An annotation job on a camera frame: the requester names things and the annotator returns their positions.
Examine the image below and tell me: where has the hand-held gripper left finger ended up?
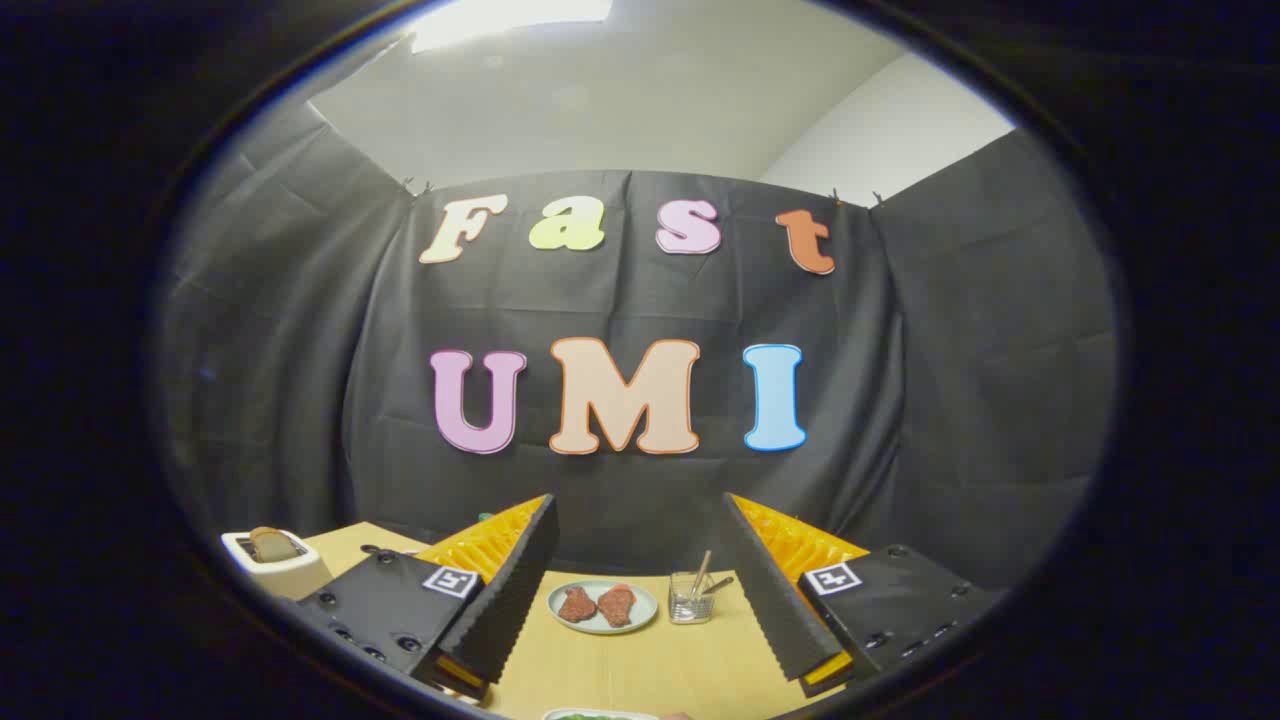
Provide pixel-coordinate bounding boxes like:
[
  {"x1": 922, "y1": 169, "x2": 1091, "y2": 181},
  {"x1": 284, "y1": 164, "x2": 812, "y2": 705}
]
[{"x1": 298, "y1": 493, "x2": 561, "y2": 703}]

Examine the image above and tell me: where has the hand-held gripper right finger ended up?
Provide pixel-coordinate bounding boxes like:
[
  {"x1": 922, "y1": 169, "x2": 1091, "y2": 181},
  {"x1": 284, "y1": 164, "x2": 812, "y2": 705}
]
[{"x1": 720, "y1": 493, "x2": 1001, "y2": 699}]

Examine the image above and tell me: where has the toasted bread slice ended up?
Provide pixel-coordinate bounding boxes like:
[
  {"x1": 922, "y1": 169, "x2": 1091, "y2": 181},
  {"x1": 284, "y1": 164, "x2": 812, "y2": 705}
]
[{"x1": 248, "y1": 527, "x2": 301, "y2": 563}]

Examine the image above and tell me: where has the clear glass utensil holder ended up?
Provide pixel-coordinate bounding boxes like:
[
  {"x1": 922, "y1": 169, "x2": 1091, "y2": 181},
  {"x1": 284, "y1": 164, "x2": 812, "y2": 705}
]
[{"x1": 668, "y1": 571, "x2": 716, "y2": 625}]

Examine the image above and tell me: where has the pale oval plate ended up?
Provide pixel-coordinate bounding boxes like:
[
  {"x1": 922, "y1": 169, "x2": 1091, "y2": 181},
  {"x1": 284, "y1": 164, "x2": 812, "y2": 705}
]
[{"x1": 547, "y1": 580, "x2": 660, "y2": 636}]

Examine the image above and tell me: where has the brown meat piece orange tip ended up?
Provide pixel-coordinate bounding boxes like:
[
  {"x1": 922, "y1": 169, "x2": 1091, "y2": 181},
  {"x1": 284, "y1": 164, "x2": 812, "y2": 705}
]
[{"x1": 597, "y1": 584, "x2": 638, "y2": 629}]

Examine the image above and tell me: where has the white toaster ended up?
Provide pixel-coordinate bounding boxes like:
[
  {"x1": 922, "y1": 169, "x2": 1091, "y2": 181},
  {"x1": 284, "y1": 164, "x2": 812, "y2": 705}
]
[{"x1": 221, "y1": 527, "x2": 334, "y2": 601}]

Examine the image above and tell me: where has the black backdrop cloth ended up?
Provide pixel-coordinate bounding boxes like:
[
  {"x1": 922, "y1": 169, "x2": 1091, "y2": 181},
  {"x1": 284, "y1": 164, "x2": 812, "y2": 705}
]
[{"x1": 155, "y1": 100, "x2": 1119, "y2": 601}]

